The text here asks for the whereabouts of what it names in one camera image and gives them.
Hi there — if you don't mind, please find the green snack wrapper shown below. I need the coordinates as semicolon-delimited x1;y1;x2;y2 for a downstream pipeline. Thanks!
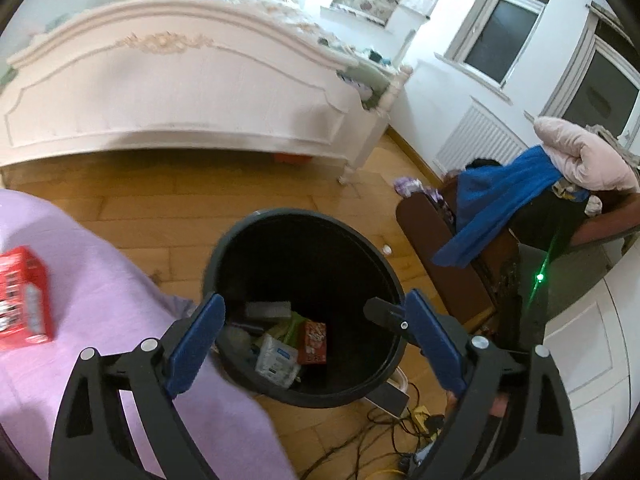
256;312;307;347

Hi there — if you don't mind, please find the black round trash bin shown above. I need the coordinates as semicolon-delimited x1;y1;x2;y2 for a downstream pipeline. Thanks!
202;208;406;408

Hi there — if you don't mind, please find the red milk carton box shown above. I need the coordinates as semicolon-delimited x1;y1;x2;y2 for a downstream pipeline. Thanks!
0;246;54;351

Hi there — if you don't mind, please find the purple tablecloth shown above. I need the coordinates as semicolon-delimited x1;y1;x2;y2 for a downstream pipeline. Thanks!
1;190;296;479

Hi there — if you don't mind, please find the white padded mailer bag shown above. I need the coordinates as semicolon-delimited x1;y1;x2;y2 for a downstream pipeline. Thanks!
245;301;292;320

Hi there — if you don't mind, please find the dark window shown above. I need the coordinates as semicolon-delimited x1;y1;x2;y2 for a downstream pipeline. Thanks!
445;0;550;88

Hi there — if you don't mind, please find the pink jacket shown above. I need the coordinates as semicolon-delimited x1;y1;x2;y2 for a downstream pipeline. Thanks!
534;116;639;193

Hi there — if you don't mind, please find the white radiator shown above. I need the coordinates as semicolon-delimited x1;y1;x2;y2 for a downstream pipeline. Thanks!
434;100;527;174

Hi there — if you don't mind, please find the person's right hand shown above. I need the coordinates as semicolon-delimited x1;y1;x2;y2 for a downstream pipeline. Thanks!
445;391;509;418

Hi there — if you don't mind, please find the blue towel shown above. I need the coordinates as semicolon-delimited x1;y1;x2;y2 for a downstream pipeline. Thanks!
432;146;561;269

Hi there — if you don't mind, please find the white bed frame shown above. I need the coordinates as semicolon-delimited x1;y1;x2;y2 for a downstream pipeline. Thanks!
1;0;412;174

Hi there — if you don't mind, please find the brown chair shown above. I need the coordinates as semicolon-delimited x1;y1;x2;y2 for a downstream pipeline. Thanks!
394;173;640;336

